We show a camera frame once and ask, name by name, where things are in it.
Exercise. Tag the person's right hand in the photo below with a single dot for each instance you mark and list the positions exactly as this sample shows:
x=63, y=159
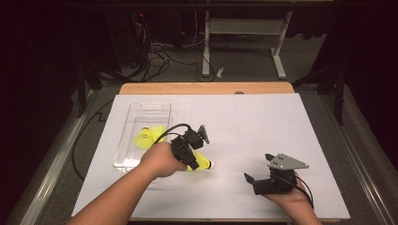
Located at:
x=295, y=200

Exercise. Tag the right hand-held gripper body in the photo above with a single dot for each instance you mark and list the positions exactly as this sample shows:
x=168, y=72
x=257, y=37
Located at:
x=278, y=181

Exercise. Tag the person's left hand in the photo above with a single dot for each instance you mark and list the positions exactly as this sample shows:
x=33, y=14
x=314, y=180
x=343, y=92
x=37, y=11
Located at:
x=161, y=161

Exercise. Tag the white board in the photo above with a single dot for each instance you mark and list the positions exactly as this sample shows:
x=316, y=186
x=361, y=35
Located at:
x=237, y=125

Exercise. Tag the clear plastic bin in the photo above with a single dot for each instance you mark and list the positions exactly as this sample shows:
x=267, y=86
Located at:
x=137, y=115

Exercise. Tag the small white floor object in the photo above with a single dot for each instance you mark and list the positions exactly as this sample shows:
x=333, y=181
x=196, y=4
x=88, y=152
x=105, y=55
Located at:
x=220, y=72

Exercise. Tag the aluminium floor rail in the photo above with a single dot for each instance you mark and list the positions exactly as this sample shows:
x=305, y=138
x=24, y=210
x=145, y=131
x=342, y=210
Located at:
x=359, y=156
x=59, y=156

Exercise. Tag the white metal stand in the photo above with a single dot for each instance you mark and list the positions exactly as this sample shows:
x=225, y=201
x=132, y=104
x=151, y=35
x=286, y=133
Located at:
x=244, y=26

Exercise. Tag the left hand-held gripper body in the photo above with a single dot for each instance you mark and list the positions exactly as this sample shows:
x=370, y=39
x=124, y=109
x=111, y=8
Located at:
x=187, y=145

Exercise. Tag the black computer tower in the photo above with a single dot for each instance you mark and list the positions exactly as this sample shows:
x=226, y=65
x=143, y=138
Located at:
x=128, y=37

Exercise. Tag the black metal stand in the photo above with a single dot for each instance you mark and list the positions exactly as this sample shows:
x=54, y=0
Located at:
x=82, y=90
x=339, y=97

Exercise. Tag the wooden table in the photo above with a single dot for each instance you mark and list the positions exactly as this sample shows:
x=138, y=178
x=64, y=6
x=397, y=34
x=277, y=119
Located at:
x=203, y=88

